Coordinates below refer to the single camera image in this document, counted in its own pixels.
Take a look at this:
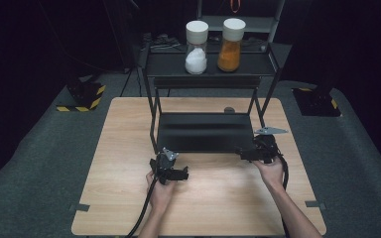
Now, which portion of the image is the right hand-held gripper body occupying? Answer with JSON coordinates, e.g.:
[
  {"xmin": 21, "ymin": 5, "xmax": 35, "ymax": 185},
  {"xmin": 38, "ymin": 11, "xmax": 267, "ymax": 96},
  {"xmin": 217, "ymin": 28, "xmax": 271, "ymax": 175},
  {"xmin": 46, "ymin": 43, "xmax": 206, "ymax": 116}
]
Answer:
[{"xmin": 252, "ymin": 126, "xmax": 290, "ymax": 165}]

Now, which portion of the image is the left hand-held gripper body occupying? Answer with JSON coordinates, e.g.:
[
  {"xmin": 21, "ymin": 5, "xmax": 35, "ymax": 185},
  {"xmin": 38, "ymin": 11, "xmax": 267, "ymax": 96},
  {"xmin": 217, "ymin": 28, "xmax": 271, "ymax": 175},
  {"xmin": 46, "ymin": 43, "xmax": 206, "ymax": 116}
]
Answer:
[{"xmin": 149, "ymin": 147, "xmax": 181, "ymax": 185}]

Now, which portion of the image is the black metal two-tier rack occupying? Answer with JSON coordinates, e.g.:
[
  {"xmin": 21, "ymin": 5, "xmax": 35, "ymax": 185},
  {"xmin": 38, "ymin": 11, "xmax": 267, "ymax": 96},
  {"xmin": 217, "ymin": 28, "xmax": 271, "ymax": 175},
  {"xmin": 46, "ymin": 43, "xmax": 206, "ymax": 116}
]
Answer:
[{"xmin": 144, "ymin": 42, "xmax": 293, "ymax": 155}]

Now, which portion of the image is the orange powder jar white lid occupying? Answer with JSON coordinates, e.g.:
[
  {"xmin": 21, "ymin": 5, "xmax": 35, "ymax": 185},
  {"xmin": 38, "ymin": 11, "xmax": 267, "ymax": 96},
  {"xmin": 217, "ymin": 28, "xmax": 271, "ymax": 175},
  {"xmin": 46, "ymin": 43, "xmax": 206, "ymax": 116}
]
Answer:
[{"xmin": 216, "ymin": 17, "xmax": 247, "ymax": 73}]

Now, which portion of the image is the person's left hand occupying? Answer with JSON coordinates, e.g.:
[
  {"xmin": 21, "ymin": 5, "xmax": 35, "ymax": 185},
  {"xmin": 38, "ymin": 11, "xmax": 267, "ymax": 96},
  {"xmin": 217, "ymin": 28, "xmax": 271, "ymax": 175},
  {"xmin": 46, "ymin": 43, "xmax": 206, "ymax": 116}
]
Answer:
[{"xmin": 145, "ymin": 170, "xmax": 177, "ymax": 215}]

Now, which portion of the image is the person's right hand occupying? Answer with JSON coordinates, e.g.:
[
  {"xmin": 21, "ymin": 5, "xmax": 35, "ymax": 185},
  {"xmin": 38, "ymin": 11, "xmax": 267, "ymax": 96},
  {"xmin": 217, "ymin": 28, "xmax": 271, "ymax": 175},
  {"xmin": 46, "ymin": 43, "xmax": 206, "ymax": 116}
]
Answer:
[{"xmin": 252, "ymin": 156, "xmax": 286, "ymax": 190}]

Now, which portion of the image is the black stand base striped tape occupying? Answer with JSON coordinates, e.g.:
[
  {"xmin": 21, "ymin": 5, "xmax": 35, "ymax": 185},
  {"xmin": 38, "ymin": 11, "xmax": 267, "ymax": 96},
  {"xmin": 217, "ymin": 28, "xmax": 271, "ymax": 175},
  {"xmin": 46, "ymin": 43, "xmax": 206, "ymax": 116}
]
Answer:
[
  {"xmin": 292, "ymin": 86, "xmax": 342, "ymax": 118},
  {"xmin": 56, "ymin": 81, "xmax": 107, "ymax": 113}
]

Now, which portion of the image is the grey tape piece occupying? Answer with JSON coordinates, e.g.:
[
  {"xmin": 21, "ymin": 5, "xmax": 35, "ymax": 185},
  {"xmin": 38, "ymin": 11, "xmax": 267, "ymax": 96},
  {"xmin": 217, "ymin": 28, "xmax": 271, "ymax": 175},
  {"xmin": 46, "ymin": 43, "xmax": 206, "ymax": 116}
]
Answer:
[
  {"xmin": 304, "ymin": 199, "xmax": 327, "ymax": 211},
  {"xmin": 68, "ymin": 202, "xmax": 91, "ymax": 213}
]

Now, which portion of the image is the grey metal background shelf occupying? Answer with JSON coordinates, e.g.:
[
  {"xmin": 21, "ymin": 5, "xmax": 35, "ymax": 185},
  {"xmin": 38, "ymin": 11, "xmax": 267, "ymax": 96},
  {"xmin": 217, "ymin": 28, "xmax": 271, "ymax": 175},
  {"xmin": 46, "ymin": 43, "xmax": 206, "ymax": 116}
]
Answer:
[{"xmin": 196, "ymin": 0, "xmax": 286, "ymax": 44}]

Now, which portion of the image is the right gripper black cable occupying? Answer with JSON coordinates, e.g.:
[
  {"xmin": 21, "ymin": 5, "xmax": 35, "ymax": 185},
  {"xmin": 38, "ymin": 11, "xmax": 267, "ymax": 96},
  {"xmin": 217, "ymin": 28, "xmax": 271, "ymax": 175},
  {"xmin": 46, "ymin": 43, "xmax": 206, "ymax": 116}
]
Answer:
[{"xmin": 275, "ymin": 152, "xmax": 290, "ymax": 238}]

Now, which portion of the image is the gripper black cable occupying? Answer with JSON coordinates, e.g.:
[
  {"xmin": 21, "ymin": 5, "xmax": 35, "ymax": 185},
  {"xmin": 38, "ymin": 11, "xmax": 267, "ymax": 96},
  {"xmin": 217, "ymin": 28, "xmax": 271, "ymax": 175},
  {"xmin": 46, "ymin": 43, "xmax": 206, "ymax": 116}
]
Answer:
[
  {"xmin": 275, "ymin": 152, "xmax": 290, "ymax": 238},
  {"xmin": 125, "ymin": 177, "xmax": 160, "ymax": 238}
]

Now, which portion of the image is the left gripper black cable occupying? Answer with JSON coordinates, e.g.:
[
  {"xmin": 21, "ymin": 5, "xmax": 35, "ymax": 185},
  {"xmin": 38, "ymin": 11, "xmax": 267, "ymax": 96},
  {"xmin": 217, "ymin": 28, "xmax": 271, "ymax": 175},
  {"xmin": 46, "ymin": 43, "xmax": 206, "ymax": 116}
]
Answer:
[{"xmin": 125, "ymin": 177, "xmax": 160, "ymax": 238}]

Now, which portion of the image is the bundle of floor cables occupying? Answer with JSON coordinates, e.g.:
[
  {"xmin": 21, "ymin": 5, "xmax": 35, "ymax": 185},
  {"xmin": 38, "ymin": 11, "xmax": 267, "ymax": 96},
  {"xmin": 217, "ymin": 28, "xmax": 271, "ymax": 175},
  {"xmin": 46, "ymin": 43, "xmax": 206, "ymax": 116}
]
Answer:
[{"xmin": 141, "ymin": 32, "xmax": 184, "ymax": 53}]

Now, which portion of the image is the orange strap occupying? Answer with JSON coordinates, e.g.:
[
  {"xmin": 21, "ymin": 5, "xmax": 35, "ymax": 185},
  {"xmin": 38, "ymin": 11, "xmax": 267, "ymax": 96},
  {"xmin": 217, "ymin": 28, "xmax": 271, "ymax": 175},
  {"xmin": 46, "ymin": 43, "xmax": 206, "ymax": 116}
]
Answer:
[{"xmin": 229, "ymin": 0, "xmax": 242, "ymax": 15}]

